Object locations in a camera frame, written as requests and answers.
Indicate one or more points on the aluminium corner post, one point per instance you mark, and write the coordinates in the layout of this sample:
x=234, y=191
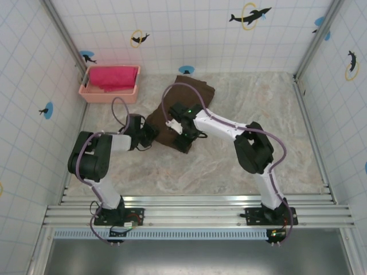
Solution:
x=64, y=34
x=318, y=40

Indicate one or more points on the dolphin blue circle sticker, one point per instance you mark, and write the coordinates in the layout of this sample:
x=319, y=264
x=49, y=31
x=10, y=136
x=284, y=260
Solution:
x=48, y=110
x=86, y=56
x=186, y=69

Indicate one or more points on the grey metal panel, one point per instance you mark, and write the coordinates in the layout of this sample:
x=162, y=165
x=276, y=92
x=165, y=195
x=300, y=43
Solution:
x=200, y=257

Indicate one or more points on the small circuit board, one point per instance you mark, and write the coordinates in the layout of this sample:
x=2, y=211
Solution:
x=117, y=235
x=276, y=235

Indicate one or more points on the small left circuit board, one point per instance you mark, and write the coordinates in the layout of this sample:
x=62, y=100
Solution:
x=117, y=235

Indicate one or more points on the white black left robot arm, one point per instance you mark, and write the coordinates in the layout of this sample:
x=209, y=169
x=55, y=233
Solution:
x=120, y=143

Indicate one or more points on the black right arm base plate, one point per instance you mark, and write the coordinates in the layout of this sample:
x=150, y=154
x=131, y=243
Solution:
x=252, y=216

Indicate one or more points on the blue circle wall sticker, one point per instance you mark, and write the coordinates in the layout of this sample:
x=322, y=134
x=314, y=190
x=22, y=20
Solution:
x=319, y=21

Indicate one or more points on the brown long pants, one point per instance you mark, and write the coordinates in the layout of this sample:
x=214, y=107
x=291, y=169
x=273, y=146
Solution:
x=183, y=97

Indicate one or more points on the aluminium rail beam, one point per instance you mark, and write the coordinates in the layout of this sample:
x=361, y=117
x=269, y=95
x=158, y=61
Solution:
x=186, y=212

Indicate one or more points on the small right circuit board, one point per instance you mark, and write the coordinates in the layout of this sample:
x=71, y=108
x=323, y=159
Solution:
x=276, y=235

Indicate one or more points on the magenta folded cloth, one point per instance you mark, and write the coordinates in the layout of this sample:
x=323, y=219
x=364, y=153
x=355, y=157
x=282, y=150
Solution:
x=114, y=78

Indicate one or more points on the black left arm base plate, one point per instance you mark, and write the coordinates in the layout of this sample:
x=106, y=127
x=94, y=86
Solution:
x=137, y=215

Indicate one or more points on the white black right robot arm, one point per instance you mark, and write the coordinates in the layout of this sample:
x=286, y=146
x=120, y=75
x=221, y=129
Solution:
x=218, y=126

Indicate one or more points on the pink plastic basket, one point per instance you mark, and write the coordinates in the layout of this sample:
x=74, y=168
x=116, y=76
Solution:
x=114, y=97

